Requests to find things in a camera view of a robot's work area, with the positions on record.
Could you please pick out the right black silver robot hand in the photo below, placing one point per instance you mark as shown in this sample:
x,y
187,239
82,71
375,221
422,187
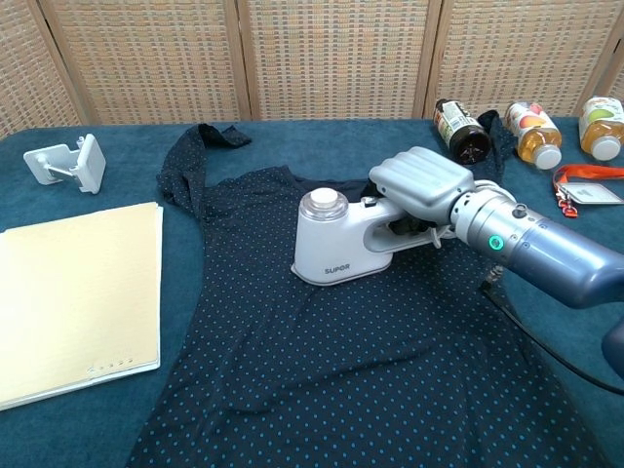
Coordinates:
x,y
419,180

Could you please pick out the white Supor garment steamer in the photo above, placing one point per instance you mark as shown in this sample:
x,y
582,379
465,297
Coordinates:
x,y
331,244

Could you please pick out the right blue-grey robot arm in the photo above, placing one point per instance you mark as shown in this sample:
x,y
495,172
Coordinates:
x,y
536,253

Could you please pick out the navy polka dot shirt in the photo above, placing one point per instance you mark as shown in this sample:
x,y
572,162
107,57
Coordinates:
x,y
317,365

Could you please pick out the dark brown drink bottle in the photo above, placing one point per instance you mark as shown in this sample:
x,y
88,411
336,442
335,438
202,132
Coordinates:
x,y
463,131

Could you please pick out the peach label tea bottle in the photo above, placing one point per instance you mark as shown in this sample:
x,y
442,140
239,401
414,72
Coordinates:
x,y
534,136

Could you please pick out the woven bamboo folding screen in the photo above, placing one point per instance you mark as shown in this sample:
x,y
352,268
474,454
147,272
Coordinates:
x,y
317,58

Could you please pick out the white ID badge holder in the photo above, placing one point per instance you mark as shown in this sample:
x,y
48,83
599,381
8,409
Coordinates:
x,y
595,193

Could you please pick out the green apple label tea bottle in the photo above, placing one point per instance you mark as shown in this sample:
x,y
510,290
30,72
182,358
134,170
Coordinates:
x,y
602,129

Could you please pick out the white folding phone stand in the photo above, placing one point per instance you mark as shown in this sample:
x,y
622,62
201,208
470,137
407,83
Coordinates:
x,y
90,166

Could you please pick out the cream paper folder stack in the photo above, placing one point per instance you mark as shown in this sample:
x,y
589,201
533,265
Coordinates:
x,y
73,302

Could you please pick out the blue felt table cover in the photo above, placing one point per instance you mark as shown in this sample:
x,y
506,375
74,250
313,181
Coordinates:
x,y
122,429

